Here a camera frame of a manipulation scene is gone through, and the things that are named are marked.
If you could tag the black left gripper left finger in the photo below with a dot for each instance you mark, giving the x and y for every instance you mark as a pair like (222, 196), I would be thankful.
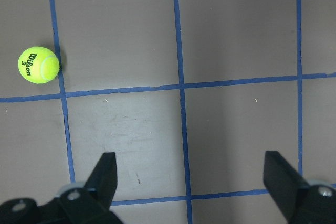
(87, 202)

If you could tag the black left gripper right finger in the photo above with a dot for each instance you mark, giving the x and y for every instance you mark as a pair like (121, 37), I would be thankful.
(299, 200)

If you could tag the yellow tennis ball centre left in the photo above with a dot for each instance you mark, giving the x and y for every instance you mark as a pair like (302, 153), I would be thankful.
(38, 65)

